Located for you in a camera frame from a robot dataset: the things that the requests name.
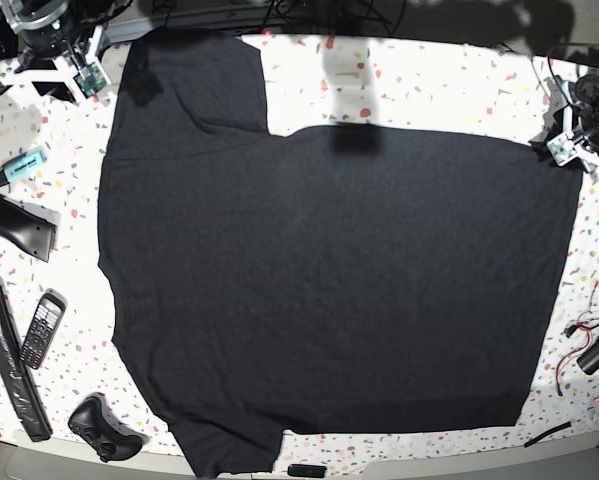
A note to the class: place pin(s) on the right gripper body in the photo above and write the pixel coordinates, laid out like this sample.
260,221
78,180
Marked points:
55,37

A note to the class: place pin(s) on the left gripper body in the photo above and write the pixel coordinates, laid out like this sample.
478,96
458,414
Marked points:
584,99

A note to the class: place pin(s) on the black T-shirt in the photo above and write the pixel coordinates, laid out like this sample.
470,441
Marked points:
344,279

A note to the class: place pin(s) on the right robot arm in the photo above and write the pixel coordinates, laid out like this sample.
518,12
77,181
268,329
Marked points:
22,15

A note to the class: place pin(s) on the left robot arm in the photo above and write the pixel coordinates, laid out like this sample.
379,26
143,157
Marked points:
562,100

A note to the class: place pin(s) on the light blue highlighter marker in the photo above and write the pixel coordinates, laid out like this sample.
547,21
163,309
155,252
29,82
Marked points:
23,164

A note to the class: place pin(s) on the long black bar in plastic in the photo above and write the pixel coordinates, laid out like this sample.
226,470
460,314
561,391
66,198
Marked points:
18,382

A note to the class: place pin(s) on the black remote control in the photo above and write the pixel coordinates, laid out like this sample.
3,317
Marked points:
46,319

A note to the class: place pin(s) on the thin black stick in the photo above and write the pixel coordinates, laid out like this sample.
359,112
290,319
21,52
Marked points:
548,433

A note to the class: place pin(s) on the black game controller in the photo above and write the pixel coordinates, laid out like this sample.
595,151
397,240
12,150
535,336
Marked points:
88,422

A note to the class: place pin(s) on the small black usb stick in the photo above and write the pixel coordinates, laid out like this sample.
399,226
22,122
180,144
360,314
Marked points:
306,471

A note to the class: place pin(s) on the black handheld device with handle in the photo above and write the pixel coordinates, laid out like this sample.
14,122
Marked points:
32,234

